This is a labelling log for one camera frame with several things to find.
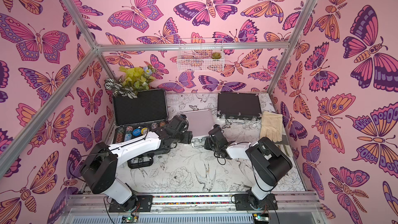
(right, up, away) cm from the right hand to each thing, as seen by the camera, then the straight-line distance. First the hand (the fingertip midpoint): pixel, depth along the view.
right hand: (206, 140), depth 94 cm
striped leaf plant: (-53, +31, -2) cm, 61 cm away
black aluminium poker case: (+23, +21, +14) cm, 34 cm away
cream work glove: (+43, +8, +6) cm, 44 cm away
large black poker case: (-44, +14, +2) cm, 47 cm away
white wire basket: (-8, +54, +6) cm, 55 cm away
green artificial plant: (-43, +39, +3) cm, 58 cm away
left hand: (-9, +5, -6) cm, 12 cm away
